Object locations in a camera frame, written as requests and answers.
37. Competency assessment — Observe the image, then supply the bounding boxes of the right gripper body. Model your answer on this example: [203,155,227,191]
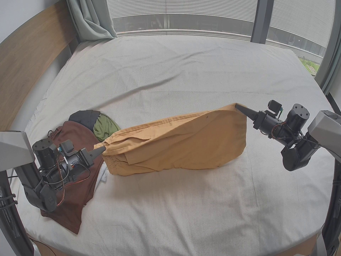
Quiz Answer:
[251,110,286,134]

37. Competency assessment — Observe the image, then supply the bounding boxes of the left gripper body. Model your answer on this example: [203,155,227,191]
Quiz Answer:
[63,148,95,172]

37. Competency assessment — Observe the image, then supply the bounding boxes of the tan shorts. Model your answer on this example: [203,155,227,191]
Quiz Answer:
[101,103,247,176]

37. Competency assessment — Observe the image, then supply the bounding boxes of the pale blue garment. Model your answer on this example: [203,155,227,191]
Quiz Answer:
[96,166,108,186]

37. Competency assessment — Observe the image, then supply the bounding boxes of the green garment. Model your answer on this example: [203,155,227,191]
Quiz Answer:
[93,113,121,143]

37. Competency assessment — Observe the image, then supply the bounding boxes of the black garment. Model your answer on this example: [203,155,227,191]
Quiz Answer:
[68,110,101,133]

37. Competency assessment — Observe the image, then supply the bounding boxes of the brown shorts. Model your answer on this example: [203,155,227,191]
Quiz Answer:
[40,120,107,235]

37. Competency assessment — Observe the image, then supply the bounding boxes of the blue-green curtain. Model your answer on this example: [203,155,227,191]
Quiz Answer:
[316,15,341,97]
[64,0,118,42]

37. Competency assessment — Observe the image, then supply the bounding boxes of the bed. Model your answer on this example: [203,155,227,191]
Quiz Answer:
[0,0,341,256]

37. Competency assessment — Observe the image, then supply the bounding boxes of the window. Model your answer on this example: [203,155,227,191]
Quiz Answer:
[102,0,337,77]

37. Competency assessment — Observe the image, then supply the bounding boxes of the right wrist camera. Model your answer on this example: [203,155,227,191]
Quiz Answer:
[267,99,283,117]

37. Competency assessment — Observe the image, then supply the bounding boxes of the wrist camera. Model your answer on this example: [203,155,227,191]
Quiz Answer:
[59,140,75,156]
[267,99,283,117]

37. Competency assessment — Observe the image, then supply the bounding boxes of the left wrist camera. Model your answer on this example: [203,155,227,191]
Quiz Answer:
[59,140,75,156]

